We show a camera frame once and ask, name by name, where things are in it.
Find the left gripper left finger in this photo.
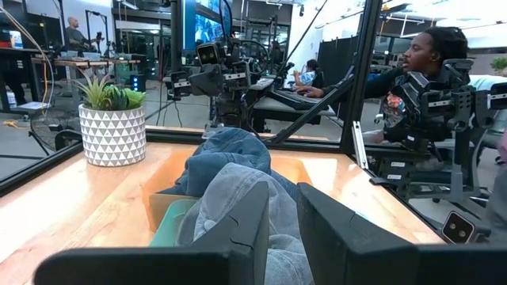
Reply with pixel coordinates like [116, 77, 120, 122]
[32, 180, 271, 285]

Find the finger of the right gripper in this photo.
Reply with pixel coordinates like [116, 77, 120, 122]
[188, 65, 207, 97]
[205, 63, 224, 96]

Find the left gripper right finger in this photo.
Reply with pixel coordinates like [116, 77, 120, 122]
[296, 181, 507, 285]

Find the grey ribbed fabric hat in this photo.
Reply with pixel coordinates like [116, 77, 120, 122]
[175, 161, 314, 285]

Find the dark blue denim hat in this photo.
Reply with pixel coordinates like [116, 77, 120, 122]
[169, 126, 299, 201]

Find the large blue display screen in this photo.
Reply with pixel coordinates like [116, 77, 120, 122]
[184, 0, 233, 51]

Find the black keyboard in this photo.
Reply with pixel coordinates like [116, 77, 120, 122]
[265, 87, 320, 112]

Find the teal translucent plastic bin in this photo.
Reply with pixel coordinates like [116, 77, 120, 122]
[149, 197, 199, 249]

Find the person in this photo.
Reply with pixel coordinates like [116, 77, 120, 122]
[63, 15, 100, 52]
[295, 25, 471, 143]
[292, 58, 322, 88]

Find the succulent in patterned white pot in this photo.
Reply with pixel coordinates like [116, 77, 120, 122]
[71, 73, 148, 168]

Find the black room divider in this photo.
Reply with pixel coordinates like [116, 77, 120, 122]
[318, 35, 360, 86]

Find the white metal strip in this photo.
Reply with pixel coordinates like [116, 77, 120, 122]
[351, 120, 369, 170]

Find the wooden workbench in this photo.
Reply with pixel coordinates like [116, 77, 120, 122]
[30, 57, 142, 70]

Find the black floor fan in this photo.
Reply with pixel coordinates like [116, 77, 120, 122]
[27, 107, 82, 156]

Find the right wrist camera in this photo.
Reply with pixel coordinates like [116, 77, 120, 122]
[196, 42, 220, 66]

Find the silver table-level camera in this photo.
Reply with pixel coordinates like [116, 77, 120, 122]
[440, 210, 477, 245]

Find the black aluminium table frame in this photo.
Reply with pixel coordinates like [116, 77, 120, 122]
[0, 0, 447, 241]

